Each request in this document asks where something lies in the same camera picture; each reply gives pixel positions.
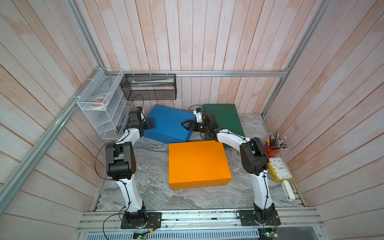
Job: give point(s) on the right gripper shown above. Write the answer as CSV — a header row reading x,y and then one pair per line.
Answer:
x,y
190,122

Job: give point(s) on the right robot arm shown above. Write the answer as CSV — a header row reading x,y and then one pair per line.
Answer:
x,y
253,156

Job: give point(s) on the pencils in cup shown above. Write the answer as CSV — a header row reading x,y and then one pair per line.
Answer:
x,y
276,143

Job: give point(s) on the tape roll in shelf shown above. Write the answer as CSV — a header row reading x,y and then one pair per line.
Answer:
x,y
99,102

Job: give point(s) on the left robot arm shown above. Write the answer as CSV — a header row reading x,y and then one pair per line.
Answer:
x,y
121,166

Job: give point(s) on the aluminium rail frame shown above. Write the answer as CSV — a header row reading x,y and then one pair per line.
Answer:
x,y
103,222

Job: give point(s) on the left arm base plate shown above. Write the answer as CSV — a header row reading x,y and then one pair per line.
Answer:
x,y
141,221

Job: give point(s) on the green shoebox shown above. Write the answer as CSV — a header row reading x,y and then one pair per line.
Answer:
x,y
230,130

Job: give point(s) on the paper in black basket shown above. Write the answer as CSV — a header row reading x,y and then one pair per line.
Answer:
x,y
151,83

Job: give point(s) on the white remote control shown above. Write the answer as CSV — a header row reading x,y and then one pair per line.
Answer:
x,y
288,191

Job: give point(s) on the orange shoebox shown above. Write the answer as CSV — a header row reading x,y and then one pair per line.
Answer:
x,y
197,165

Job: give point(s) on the yellow clock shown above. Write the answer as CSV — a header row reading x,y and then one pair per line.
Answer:
x,y
279,170

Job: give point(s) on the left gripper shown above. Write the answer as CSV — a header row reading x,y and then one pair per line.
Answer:
x,y
148,126

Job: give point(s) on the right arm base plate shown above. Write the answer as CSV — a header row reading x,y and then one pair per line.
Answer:
x,y
257,218

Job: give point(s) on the white wire mesh shelf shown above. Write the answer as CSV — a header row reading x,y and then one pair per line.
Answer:
x,y
107,122

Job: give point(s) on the black wire mesh basket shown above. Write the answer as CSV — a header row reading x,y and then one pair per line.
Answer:
x,y
168,92

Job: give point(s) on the red pencil cup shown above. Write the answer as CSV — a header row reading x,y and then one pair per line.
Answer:
x,y
270,152

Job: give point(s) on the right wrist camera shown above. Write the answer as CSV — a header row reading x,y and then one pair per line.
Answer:
x,y
199,115

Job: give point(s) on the blue shoebox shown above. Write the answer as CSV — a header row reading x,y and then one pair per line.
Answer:
x,y
168,125

